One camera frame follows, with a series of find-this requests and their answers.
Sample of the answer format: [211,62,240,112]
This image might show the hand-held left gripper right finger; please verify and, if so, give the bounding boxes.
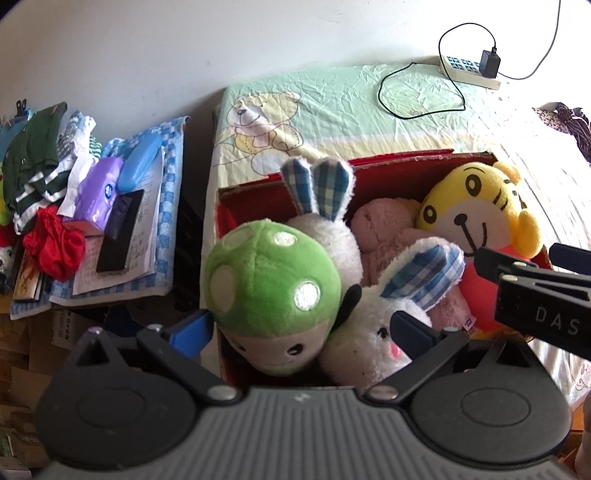
[362,310,539,402]

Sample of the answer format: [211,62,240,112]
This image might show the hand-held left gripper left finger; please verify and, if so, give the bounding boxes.
[62,308,243,402]

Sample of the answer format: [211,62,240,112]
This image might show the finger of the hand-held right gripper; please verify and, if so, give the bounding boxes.
[549,243,591,278]
[475,247,539,283]

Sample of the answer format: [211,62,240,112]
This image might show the white rabbit plush blue ears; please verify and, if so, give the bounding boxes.
[318,236,467,386]

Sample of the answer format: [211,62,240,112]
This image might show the yellow tiger plush toy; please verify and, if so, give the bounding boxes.
[414,161,546,340]

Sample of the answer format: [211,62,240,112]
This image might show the green mushroom plush toy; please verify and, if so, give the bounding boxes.
[199,219,343,376]

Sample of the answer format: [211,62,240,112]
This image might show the pink bear plush toy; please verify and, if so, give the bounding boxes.
[351,196,476,333]

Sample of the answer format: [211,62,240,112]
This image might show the white rabbit plush green ears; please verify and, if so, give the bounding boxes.
[279,157,363,296]

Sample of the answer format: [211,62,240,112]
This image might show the red cardboard box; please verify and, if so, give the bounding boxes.
[213,148,555,386]

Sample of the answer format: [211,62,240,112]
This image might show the black rectangular device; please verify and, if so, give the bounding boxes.
[96,189,146,274]

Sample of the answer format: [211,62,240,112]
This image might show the dark striped clothing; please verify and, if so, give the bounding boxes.
[531,102,591,162]

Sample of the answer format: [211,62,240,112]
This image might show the red cloth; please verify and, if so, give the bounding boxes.
[22,205,87,281]

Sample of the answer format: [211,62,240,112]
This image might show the purple wipes packet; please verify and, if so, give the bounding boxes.
[73,156,125,222]

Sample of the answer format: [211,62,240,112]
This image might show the small stack of books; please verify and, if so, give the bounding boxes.
[11,251,51,303]

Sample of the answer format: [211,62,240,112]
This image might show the light blue case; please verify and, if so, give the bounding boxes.
[117,130,163,192]

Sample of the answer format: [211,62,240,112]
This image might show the white crumpled paper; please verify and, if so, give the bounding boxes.
[58,157,100,217]

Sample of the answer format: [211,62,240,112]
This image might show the white power strip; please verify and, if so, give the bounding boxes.
[438,55,502,90]

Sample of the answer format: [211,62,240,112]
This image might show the black charger plug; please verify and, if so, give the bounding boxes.
[479,46,500,80]

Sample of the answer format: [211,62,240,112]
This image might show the cartoon bear printed bedsheet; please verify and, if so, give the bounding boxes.
[210,60,591,407]

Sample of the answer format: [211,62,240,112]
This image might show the white teal striped cloth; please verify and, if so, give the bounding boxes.
[58,111,103,171]

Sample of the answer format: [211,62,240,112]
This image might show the dark green garment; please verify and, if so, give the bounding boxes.
[2,102,77,236]

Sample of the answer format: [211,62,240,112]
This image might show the grey power cord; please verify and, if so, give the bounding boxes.
[498,0,563,80]

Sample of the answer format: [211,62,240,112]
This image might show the thin black cable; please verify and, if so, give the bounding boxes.
[378,23,499,120]

